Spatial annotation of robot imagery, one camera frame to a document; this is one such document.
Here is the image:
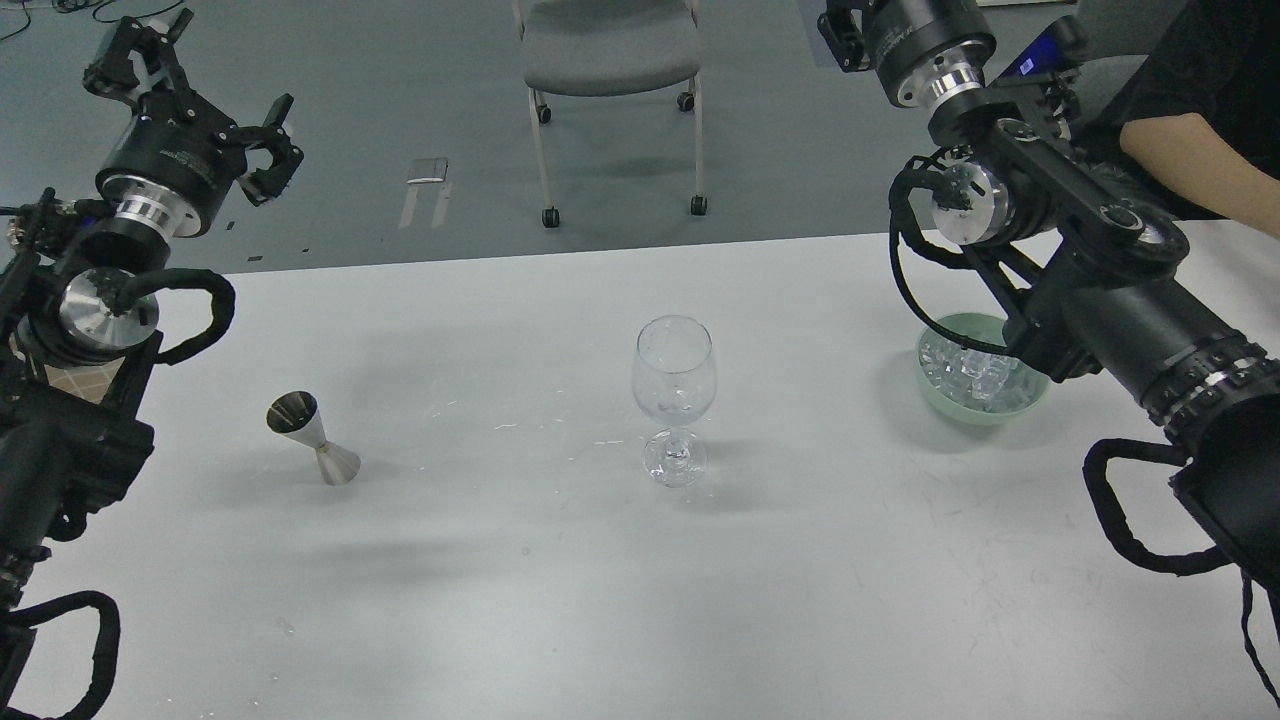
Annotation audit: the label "person black shirt torso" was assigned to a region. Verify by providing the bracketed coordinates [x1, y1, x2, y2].
[1078, 1, 1279, 220]

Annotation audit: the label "grey office chair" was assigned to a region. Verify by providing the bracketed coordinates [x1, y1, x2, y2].
[511, 1, 709, 229]

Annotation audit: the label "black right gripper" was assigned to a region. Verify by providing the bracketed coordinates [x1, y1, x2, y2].
[817, 1, 997, 108]

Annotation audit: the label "beige checkered chair cushion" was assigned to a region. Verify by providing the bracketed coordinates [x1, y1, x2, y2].
[4, 337, 122, 404]

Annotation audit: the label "clear wine glass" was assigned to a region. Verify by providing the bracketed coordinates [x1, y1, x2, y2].
[631, 315, 718, 488]

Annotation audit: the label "steel double jigger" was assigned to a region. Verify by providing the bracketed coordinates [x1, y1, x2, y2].
[265, 389, 361, 486]

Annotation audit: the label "person forearm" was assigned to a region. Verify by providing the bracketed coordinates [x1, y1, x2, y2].
[1119, 113, 1279, 238]

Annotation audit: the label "green bowl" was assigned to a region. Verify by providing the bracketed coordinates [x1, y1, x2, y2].
[911, 327, 1050, 427]

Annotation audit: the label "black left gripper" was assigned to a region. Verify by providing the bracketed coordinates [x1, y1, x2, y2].
[83, 9, 305, 237]

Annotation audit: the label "black floor cables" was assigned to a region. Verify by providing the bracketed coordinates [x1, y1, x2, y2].
[0, 0, 191, 41]

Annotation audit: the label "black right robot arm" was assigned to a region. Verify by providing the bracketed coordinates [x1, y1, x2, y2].
[817, 1, 1277, 632]

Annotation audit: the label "silver floor plate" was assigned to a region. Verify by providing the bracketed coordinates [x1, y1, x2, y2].
[404, 156, 451, 184]

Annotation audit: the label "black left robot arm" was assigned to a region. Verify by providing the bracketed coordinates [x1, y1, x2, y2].
[1, 8, 305, 719]

